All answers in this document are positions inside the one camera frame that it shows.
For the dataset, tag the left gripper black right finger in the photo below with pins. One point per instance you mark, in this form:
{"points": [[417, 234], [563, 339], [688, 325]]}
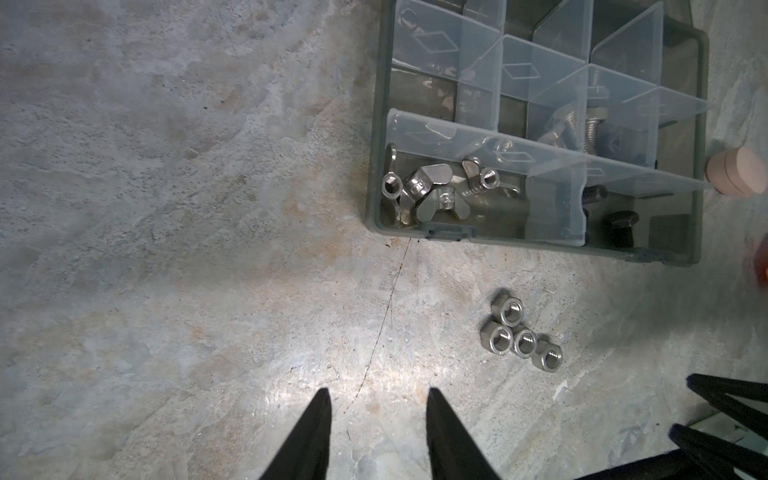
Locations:
{"points": [[452, 451]]}

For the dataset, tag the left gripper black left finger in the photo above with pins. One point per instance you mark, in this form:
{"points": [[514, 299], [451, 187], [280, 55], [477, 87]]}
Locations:
{"points": [[306, 451]]}

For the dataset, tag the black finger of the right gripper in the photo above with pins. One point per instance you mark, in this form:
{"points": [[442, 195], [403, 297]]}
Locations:
{"points": [[724, 394], [720, 459]]}

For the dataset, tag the silver hex bolt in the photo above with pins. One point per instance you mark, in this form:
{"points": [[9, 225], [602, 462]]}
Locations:
{"points": [[592, 124]]}

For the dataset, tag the silver wing nuts cluster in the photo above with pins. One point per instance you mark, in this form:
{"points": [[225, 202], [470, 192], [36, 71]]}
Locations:
{"points": [[431, 189]]}

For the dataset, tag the red plastic scoop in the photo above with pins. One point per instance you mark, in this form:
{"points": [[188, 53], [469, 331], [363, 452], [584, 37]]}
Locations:
{"points": [[760, 263]]}

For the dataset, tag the black hex bolt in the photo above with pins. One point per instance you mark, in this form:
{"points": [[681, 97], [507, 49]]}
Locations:
{"points": [[618, 228]]}

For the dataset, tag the smoky clear compartment organizer box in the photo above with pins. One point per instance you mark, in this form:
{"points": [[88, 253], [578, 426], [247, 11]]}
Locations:
{"points": [[512, 83]]}

